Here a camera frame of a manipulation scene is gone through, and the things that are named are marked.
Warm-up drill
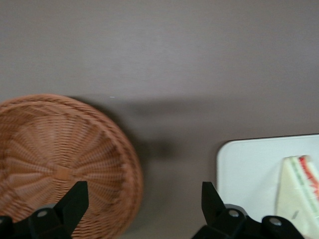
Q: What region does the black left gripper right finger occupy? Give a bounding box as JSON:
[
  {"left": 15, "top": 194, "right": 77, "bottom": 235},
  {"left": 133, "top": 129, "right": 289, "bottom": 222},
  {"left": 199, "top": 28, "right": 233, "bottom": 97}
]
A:
[{"left": 193, "top": 181, "right": 305, "bottom": 239}]

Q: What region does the triangle sandwich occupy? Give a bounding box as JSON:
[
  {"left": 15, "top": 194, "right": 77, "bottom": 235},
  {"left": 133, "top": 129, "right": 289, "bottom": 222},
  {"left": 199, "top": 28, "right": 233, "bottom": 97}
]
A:
[{"left": 275, "top": 154, "right": 319, "bottom": 236}]

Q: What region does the cream plastic tray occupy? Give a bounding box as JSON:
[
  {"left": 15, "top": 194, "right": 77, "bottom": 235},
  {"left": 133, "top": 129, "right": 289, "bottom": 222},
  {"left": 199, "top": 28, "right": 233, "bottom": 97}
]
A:
[{"left": 216, "top": 133, "right": 319, "bottom": 239}]

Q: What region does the round brown wicker basket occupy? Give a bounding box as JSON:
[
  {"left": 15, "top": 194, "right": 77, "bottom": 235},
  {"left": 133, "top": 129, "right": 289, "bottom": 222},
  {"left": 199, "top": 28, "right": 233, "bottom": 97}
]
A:
[{"left": 0, "top": 94, "right": 144, "bottom": 239}]

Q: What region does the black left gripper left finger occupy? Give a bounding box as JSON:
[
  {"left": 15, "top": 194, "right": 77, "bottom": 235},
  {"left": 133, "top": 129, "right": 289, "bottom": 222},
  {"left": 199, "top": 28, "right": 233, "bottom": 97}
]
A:
[{"left": 0, "top": 181, "right": 90, "bottom": 239}]

